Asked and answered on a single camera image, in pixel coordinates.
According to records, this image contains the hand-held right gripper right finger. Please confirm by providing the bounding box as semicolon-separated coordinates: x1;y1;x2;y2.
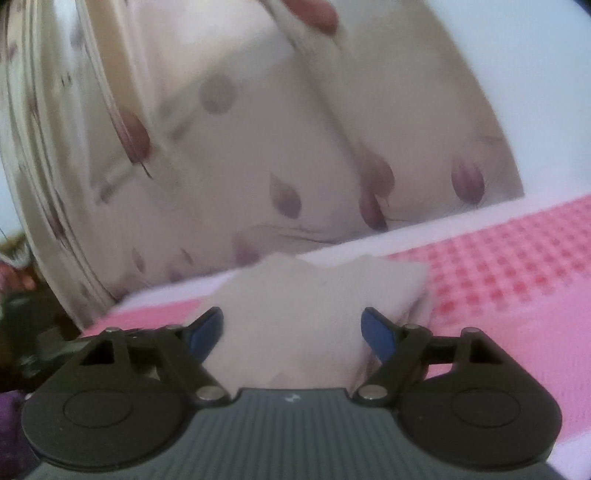
352;306;497;408

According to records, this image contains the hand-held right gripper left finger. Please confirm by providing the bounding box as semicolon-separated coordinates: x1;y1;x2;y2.
79;306;232;407

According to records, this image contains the white knit sweater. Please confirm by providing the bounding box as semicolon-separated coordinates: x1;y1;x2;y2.
203;251;435;393

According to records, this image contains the pink checked blanket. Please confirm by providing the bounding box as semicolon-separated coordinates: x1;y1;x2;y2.
81;194;591;480

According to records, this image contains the beige leaf print curtain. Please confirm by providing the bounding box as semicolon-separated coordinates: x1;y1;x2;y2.
0;0;525;330

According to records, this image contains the purple cloth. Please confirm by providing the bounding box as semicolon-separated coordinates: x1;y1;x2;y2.
0;390;40;480

